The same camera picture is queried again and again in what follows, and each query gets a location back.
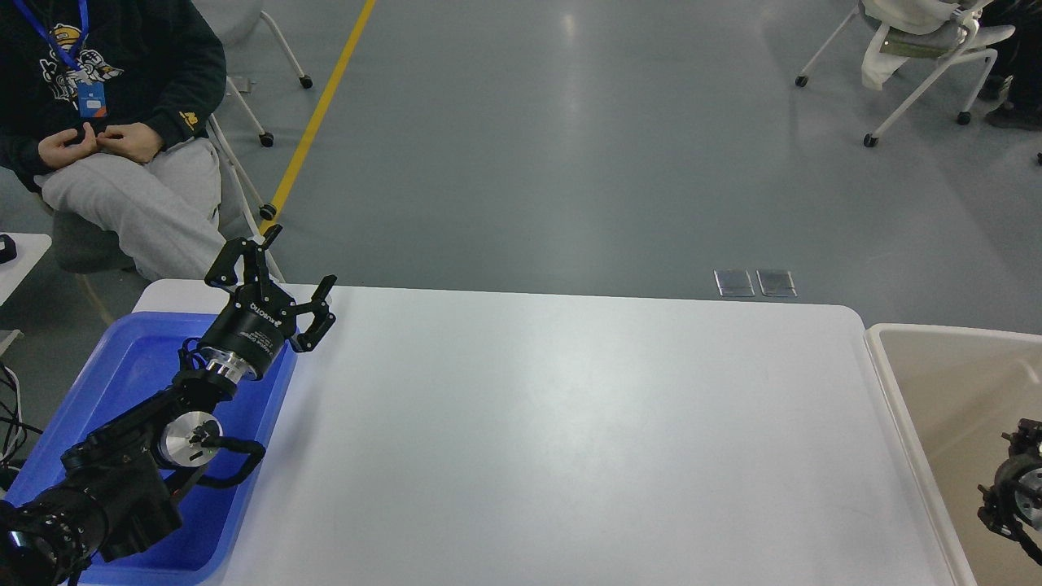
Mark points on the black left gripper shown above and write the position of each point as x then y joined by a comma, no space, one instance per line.
256,322

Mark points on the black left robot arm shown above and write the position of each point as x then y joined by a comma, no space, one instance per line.
123,483

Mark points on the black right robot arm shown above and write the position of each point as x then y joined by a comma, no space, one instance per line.
1013,502

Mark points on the seated person in black hoodie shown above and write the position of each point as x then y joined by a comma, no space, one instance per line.
104,106

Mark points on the white side table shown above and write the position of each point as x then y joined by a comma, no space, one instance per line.
28,250

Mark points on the metal floor plate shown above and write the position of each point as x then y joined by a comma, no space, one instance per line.
777,283
734,283

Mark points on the beige plastic bin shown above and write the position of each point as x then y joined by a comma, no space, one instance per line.
953,394

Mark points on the white chair right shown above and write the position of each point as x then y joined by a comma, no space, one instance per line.
941,32

